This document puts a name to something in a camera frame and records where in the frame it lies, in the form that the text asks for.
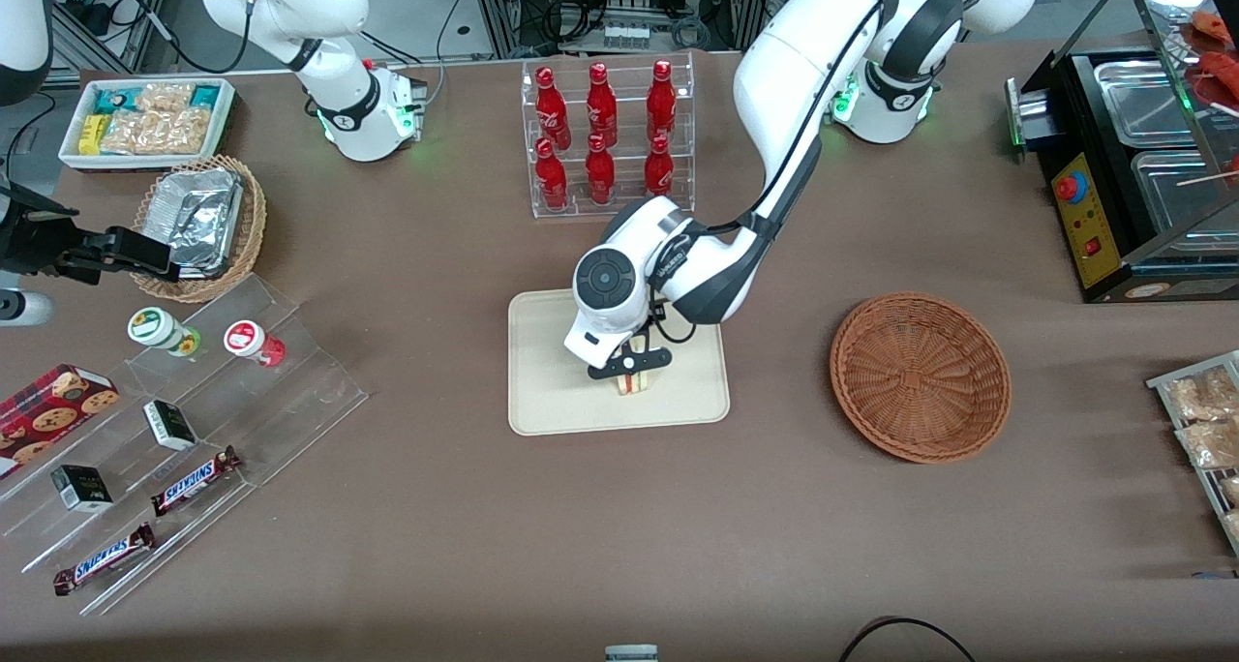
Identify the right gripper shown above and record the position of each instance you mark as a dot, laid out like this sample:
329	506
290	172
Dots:
37	239

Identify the triangular sandwich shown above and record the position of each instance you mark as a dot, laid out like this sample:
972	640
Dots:
634	384

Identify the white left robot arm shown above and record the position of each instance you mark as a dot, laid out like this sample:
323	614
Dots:
794	62

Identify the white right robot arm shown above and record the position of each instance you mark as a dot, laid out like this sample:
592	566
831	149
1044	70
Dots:
339	110

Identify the beige plastic tray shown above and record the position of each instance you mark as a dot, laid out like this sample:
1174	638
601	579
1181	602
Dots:
542	391

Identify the light wicker basket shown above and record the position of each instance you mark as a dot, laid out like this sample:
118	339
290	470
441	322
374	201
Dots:
250	226

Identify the round brown wicker basket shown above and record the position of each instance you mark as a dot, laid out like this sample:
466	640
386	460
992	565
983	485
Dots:
920	376

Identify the tray of packaged pastries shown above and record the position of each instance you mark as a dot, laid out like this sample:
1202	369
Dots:
1162	381

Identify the green lid cup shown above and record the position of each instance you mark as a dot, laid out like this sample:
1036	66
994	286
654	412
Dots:
150	326

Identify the silver foil container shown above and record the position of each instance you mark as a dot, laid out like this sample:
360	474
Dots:
198	217

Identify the yellow snack packet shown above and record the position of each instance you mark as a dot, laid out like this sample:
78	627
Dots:
89	135

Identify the large clear cracker bag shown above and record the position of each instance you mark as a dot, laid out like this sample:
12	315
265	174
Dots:
155	133

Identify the red lid cup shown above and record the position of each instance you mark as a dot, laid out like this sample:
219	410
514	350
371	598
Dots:
245	338

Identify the teal snack packet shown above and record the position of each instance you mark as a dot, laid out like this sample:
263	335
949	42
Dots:
114	99

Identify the red plaid cookie box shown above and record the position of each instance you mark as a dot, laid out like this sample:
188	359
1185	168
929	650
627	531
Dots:
48	415

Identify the clear acrylic bottle rack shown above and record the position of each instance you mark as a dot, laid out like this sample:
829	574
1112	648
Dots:
629	193

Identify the small clear cracker bag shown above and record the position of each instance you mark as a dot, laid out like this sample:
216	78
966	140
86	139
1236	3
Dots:
166	96

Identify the small black box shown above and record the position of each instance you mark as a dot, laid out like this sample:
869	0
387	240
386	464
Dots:
81	488
169	425

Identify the white rectangular snack bin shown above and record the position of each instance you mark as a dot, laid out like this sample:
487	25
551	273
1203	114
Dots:
225	120

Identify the red cola bottle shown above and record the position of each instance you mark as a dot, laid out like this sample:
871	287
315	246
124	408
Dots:
550	105
658	173
661	101
551	178
600	173
601	105

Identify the clear acrylic stepped display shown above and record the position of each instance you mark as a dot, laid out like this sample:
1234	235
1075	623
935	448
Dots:
290	401

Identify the snickers chocolate bar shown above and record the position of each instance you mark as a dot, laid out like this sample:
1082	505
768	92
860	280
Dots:
105	558
194	483

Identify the small grey device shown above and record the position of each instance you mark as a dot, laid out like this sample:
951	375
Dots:
631	653

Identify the black hot food case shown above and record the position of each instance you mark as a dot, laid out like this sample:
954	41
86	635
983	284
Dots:
1089	222

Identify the steel food pan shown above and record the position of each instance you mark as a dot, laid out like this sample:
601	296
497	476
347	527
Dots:
1142	101
1176	197

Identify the clear bagged pastry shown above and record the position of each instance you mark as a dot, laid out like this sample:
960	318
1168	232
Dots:
1231	491
1210	442
1233	525
1200	396

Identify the red fried food piece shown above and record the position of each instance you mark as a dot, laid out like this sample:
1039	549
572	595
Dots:
1215	26
1222	67

